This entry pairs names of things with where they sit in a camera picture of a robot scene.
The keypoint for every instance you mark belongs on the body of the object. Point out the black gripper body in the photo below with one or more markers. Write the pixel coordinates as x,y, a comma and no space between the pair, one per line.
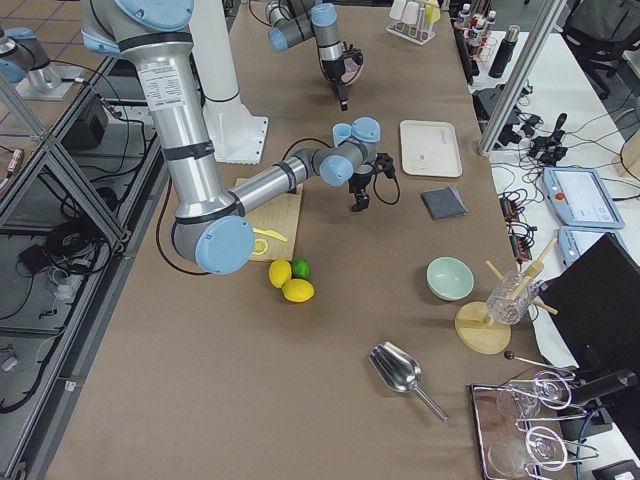
361,183
333,75

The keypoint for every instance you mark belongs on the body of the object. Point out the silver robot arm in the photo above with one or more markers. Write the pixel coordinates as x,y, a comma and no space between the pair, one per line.
292,25
182,55

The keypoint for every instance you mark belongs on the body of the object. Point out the light blue plastic cup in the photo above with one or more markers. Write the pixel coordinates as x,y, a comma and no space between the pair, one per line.
340,132

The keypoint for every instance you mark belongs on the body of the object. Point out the white plastic cup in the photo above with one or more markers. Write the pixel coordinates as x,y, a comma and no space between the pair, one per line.
397,10

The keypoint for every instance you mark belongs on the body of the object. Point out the pink plastic cup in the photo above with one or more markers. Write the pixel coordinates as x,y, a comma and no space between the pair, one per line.
411,13

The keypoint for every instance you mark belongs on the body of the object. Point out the yellow plastic cup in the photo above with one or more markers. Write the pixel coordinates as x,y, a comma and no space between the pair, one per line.
432,11

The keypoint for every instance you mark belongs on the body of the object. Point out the wooden cup tree stand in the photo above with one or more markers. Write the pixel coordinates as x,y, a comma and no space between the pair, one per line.
485,327

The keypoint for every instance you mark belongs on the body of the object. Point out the metal ice scoop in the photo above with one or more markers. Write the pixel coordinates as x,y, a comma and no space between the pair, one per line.
402,374

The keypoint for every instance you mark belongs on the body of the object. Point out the pink bowl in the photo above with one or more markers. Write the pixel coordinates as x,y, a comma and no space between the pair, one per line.
353,79

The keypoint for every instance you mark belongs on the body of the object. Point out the wooden cutting board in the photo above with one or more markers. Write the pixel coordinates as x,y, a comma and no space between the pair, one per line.
280,214

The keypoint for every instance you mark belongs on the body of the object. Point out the grey folded cloth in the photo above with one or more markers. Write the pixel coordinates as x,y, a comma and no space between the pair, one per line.
444,203

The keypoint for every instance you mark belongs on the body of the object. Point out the cream rabbit tray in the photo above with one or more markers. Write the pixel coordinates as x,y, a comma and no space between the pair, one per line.
429,148

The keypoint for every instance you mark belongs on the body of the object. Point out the green lime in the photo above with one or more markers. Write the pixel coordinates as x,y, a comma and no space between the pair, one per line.
300,269

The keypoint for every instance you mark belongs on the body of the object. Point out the yellow plastic knife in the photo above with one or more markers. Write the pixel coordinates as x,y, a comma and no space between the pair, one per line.
271,234

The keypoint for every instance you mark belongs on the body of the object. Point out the yellow lemon near board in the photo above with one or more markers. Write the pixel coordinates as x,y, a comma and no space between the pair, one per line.
279,273

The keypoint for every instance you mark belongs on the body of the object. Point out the yellow lemon outer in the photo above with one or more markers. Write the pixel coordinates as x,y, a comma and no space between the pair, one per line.
298,290

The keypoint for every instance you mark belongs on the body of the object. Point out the upper lemon slice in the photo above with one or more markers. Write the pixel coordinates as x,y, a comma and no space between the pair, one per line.
260,246

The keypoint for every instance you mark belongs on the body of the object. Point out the mint green bowl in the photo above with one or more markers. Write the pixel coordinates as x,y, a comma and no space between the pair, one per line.
449,278

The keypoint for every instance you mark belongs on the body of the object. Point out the black water bottle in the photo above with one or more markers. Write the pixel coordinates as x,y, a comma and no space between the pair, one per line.
504,52

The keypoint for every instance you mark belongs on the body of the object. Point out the clear glass on stand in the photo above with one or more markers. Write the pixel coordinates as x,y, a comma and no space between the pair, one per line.
506,308

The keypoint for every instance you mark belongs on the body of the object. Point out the metal tray with glasses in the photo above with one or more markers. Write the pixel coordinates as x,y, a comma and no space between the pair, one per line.
518,427

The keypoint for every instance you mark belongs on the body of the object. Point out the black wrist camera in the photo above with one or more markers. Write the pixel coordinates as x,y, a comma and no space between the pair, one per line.
384,163
352,63

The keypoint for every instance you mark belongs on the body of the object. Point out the white wire cup rack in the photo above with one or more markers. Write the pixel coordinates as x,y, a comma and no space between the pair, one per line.
420,34

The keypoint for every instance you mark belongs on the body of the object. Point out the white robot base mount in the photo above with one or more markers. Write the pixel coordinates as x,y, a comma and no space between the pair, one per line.
237,135

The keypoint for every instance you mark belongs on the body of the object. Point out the aluminium frame post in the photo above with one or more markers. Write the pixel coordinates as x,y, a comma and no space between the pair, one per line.
551,10

